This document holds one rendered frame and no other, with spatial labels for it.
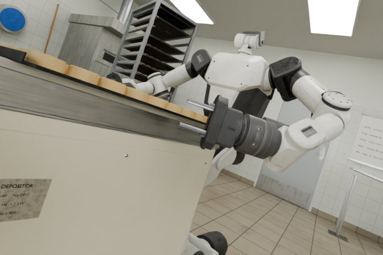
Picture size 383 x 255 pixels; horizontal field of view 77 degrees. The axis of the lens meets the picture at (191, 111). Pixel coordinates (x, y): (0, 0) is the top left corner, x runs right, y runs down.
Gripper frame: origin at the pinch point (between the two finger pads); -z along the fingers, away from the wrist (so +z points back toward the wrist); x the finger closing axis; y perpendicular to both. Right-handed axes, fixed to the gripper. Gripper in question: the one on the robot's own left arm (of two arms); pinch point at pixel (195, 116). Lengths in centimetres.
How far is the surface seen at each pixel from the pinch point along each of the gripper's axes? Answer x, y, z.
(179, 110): 0.2, -3.1, -3.8
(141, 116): -3.8, 1.5, -11.1
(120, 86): 0.5, 9.0, -15.9
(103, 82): 0.3, 9.4, -18.8
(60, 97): -4.2, 13.6, -23.0
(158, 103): 0.1, 1.4, -8.7
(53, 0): 115, -379, -240
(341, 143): 45, -342, 317
